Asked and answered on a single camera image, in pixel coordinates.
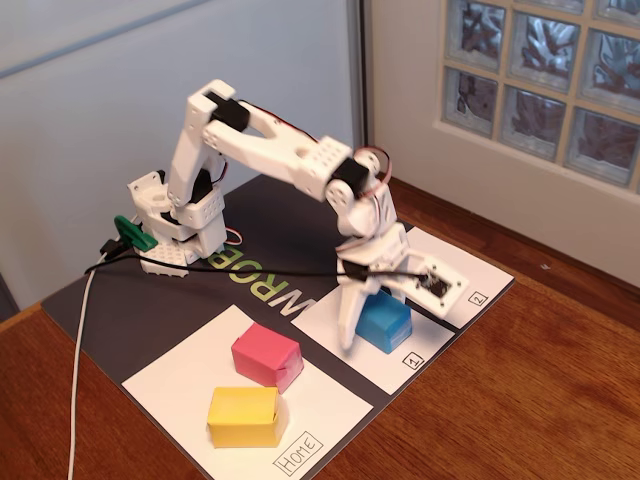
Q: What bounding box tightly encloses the white sheet marked home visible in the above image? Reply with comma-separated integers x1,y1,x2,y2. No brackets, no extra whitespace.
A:
121,303,375,480

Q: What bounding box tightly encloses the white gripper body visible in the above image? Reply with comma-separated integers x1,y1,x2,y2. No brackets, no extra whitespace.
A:
334,221,416,287

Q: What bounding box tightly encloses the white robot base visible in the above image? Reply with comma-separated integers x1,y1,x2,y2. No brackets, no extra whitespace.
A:
126,169,226,279

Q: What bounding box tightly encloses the red paper box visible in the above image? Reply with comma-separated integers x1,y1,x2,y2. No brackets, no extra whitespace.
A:
231,321,305,395

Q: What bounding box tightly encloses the white sheet marked two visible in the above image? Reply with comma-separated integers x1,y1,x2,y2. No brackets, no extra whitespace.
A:
358,226,516,330

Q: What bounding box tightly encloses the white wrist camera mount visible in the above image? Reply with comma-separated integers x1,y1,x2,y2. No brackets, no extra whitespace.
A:
399,252,471,320

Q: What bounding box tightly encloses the glass block window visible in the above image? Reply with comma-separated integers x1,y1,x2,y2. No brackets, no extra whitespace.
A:
439,0,640,196

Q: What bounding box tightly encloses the black mat with lettering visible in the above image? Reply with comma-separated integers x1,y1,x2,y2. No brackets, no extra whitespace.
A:
40,158,516,480

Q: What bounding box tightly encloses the blue paper box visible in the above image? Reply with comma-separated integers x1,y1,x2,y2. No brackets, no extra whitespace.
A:
354,288,413,355

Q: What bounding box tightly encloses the white cable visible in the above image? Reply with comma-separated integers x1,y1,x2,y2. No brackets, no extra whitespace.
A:
66,252,109,480

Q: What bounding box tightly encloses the black camera cable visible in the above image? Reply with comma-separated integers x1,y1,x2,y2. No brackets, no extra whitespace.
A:
84,239,431,282

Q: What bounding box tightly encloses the grey metal door strip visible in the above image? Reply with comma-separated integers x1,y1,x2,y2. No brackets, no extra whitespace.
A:
346,0,374,151

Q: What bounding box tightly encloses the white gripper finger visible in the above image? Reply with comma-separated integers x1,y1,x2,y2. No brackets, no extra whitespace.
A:
382,272,410,302
336,277,384,352

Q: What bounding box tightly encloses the white sheet marked one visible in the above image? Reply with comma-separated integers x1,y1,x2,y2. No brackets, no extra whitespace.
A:
289,272,456,396

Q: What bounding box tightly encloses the yellow paper box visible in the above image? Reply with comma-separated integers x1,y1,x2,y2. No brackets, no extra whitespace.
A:
206,385,290,450

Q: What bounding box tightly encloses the green clamp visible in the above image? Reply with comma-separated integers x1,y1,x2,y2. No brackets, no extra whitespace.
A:
113,214,160,253

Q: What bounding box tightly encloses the red black white servo wire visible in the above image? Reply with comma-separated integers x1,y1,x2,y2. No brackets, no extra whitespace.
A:
349,146,396,211

